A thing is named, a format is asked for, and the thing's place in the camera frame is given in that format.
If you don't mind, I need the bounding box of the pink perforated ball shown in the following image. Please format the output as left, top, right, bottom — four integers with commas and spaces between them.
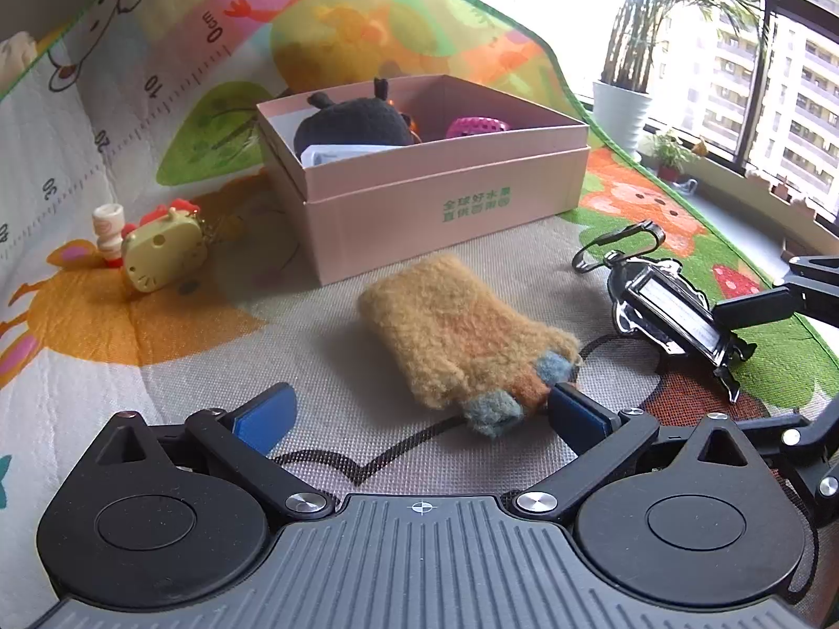
446, 116, 511, 140

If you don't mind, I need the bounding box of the beige pillow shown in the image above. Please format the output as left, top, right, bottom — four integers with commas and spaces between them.
0, 32, 34, 88

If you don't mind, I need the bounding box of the yellow plush paw mitten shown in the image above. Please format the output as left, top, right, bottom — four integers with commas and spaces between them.
357, 252, 583, 439

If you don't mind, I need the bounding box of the pink cardboard box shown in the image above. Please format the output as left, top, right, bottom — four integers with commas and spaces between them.
254, 74, 592, 287

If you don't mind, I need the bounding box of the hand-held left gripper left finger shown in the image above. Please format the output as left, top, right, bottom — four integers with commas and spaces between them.
95, 381, 337, 520

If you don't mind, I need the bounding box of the dark grey plush toy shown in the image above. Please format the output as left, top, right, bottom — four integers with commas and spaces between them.
293, 77, 421, 158

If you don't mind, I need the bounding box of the small potted plant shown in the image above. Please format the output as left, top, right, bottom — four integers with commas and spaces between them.
646, 131, 705, 185

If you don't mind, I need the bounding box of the tall plant in white pot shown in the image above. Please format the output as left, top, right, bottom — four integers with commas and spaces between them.
591, 0, 788, 158

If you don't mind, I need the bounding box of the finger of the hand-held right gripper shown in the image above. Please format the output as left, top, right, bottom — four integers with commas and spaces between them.
711, 252, 839, 345
740, 399, 839, 505

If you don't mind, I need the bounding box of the colourful cartoon play mat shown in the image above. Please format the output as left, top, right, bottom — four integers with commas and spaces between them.
0, 0, 839, 610

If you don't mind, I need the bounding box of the yellow cat toy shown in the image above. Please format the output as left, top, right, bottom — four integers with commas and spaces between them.
120, 200, 217, 295

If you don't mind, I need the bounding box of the white baby bottle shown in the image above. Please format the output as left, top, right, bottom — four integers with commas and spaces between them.
92, 204, 127, 269

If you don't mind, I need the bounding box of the black window frame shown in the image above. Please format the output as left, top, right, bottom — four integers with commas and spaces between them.
730, 0, 839, 185

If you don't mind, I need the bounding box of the white card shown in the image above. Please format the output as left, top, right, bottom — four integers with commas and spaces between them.
302, 142, 381, 168

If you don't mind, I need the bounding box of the apartment building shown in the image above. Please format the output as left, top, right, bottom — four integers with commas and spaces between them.
675, 0, 839, 191

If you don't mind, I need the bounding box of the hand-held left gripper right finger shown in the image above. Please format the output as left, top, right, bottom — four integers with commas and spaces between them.
514, 383, 748, 522

